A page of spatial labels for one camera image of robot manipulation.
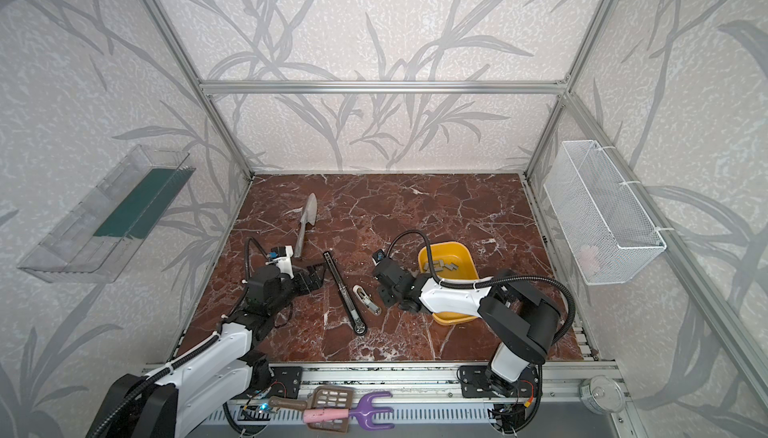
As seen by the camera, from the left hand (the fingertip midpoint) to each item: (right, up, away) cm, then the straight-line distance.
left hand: (320, 259), depth 87 cm
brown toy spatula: (+5, -31, -14) cm, 35 cm away
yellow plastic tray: (+40, -2, +7) cm, 40 cm away
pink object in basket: (+71, +3, -13) cm, 72 cm away
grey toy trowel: (-9, +12, +19) cm, 24 cm away
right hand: (+19, -5, +3) cm, 20 cm away
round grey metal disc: (+70, -27, -19) cm, 78 cm away
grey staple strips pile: (+36, -3, +8) cm, 37 cm away
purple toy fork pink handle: (+8, -31, -20) cm, 38 cm away
